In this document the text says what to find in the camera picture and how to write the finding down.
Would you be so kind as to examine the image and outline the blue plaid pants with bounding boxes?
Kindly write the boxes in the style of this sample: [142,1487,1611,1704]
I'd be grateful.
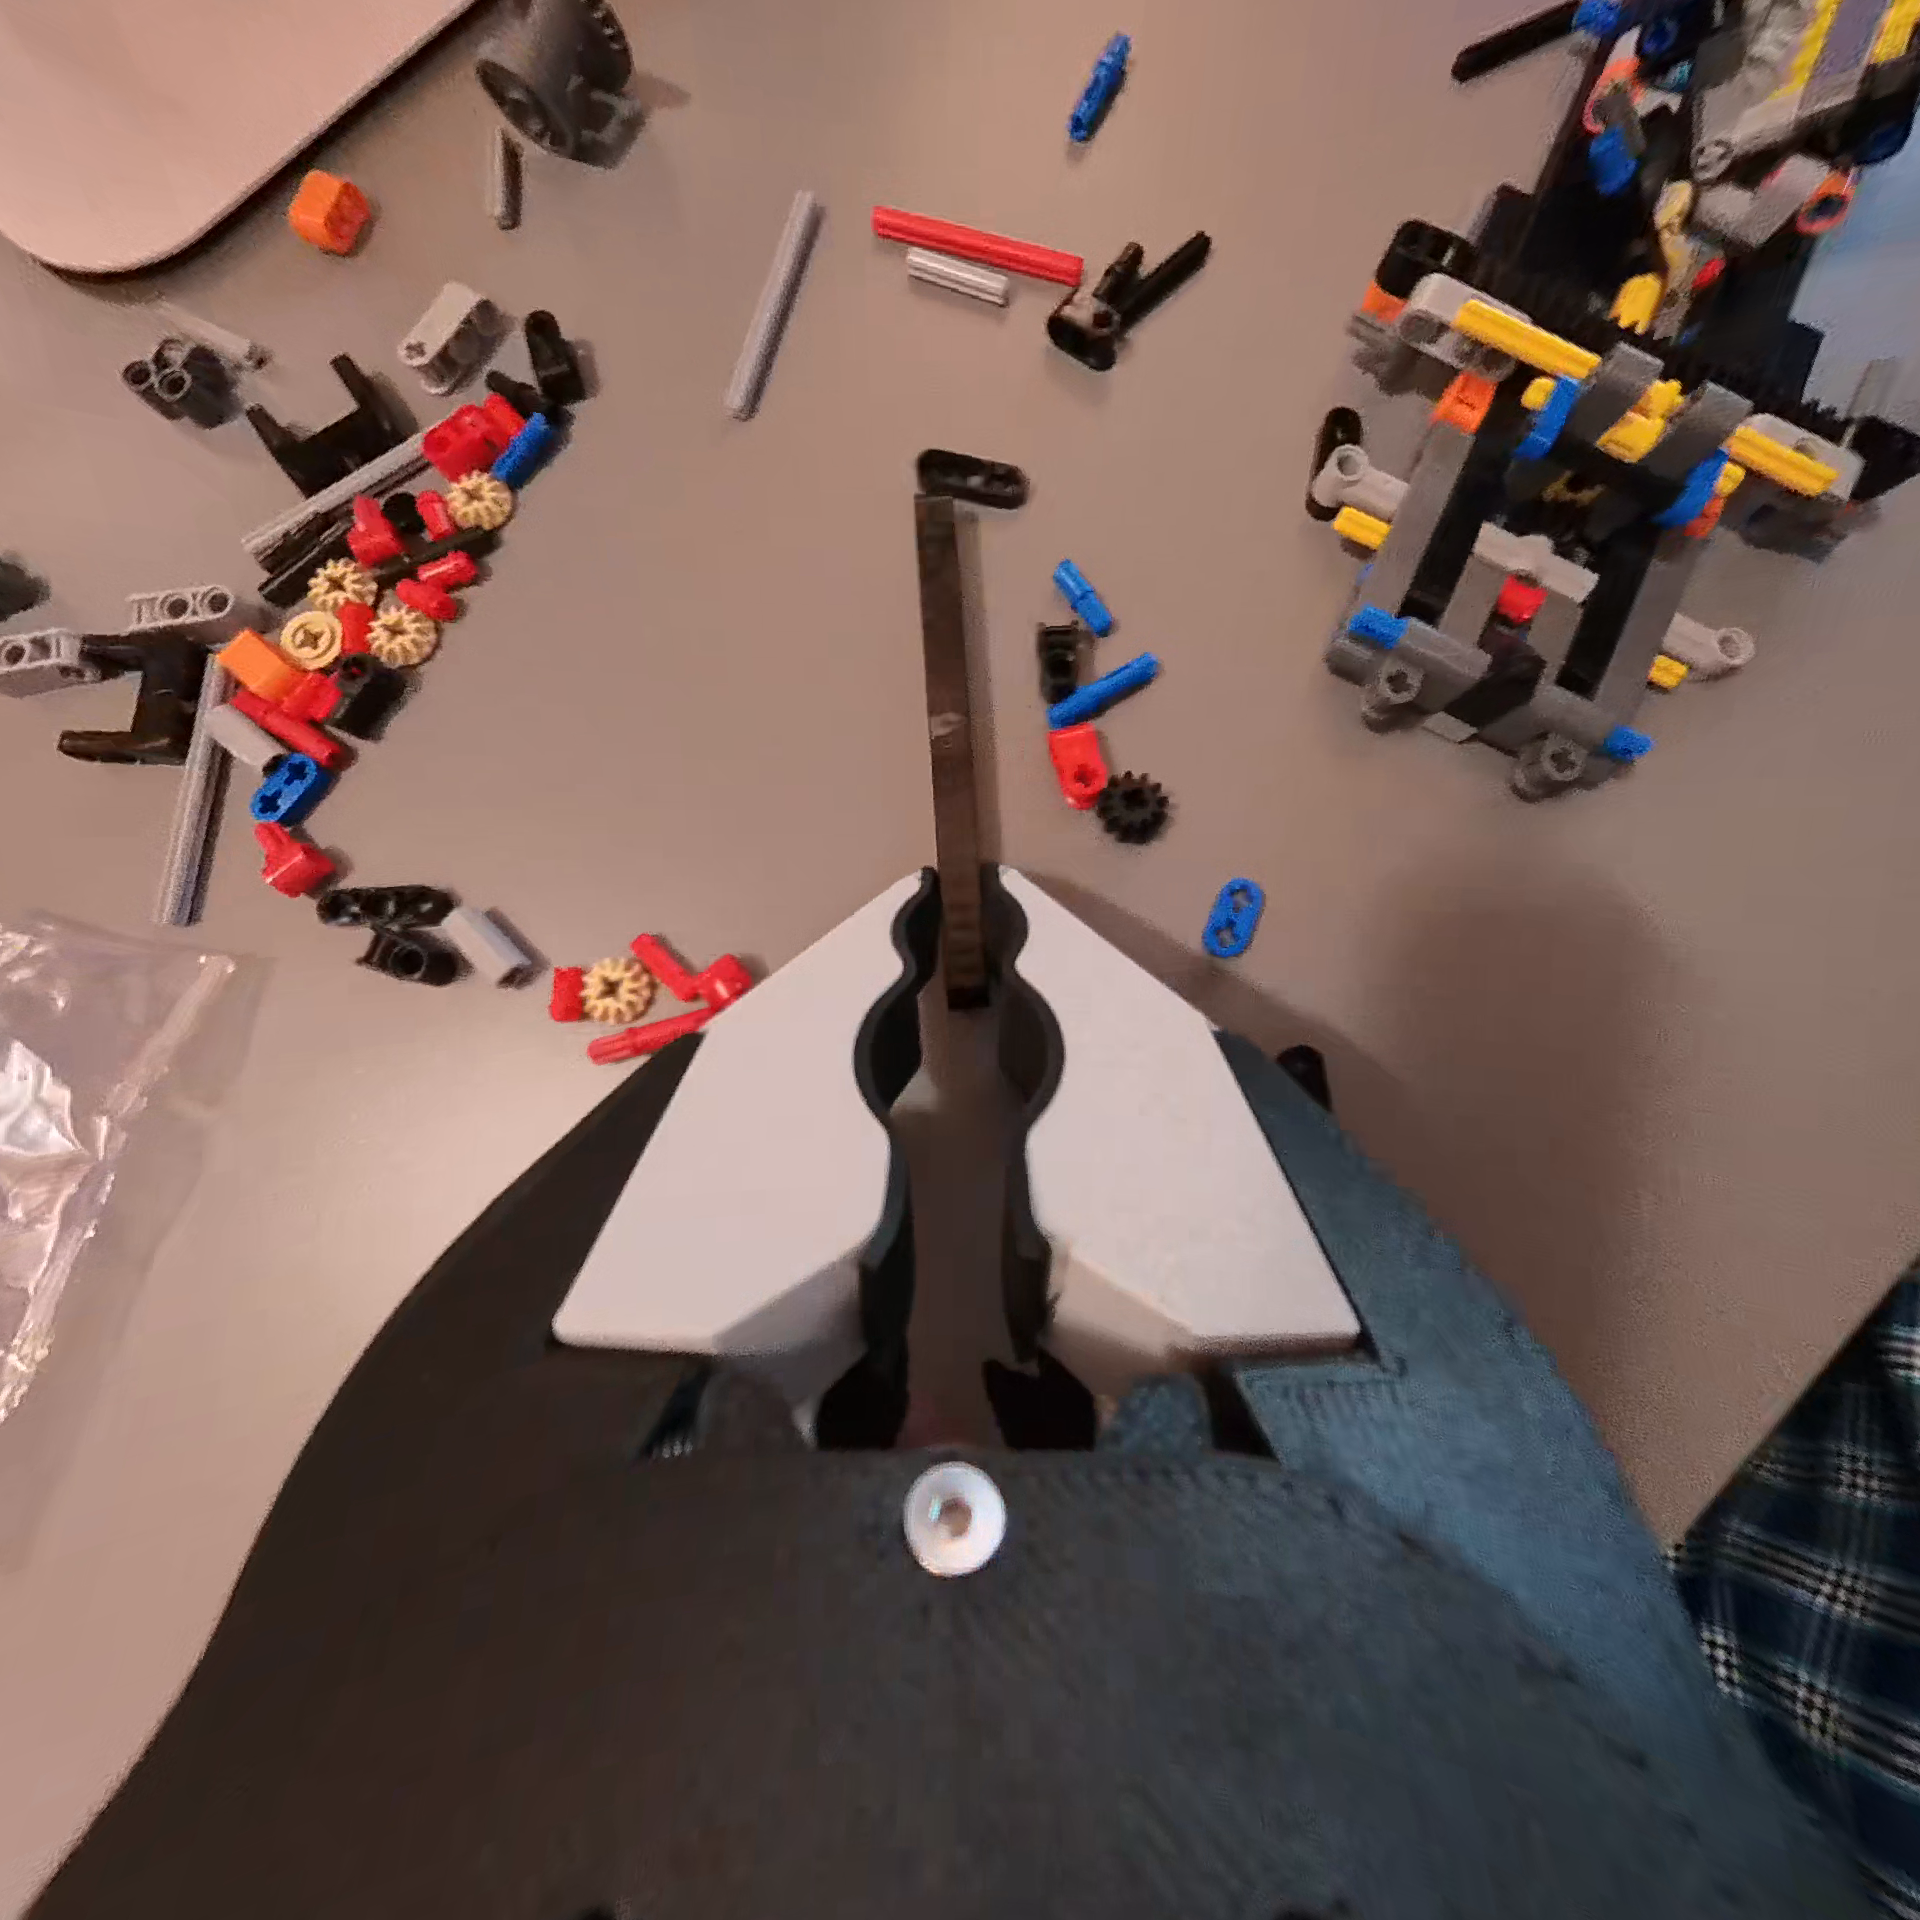
[1665,1266,1920,1920]

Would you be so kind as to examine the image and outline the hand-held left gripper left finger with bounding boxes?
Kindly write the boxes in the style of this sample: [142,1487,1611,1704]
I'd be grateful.
[552,866,922,1452]

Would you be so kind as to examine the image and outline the black lego connector with pins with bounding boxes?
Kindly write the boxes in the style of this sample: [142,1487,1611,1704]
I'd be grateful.
[1046,230,1214,374]

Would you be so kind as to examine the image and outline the lego car chassis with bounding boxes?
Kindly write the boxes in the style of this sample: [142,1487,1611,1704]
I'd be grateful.
[1306,0,1920,804]

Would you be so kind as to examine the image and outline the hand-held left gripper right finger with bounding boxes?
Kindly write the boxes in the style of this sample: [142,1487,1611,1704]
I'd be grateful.
[983,866,1364,1452]

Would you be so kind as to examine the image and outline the empty clear plastic bag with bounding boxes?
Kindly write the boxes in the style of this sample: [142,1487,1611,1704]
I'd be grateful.
[0,914,243,1427]

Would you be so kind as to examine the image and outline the orange lego piece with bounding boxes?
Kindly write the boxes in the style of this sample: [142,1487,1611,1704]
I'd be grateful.
[289,168,377,257]

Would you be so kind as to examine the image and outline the pile of small lego pieces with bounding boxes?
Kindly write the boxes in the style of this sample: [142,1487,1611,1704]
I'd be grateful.
[0,278,756,1070]

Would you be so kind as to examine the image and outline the black lego axle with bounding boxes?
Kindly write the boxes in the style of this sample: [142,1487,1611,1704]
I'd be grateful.
[1450,0,1579,84]

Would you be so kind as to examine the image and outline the long black lego beam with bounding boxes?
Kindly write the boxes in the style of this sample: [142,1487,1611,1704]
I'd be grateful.
[913,491,999,1011]

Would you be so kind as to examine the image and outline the long blue lego pin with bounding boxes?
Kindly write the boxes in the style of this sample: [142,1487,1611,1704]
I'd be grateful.
[1048,651,1161,731]
[1065,33,1135,146]

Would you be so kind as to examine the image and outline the long grey lego axle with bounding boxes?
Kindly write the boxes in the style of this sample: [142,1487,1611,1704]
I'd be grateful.
[724,187,826,424]

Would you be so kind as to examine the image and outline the white lamp base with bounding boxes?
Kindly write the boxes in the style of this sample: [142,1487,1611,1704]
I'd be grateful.
[0,0,482,280]

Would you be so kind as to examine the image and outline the red lego axle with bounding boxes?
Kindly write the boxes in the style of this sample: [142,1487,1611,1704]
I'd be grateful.
[872,207,1087,290]

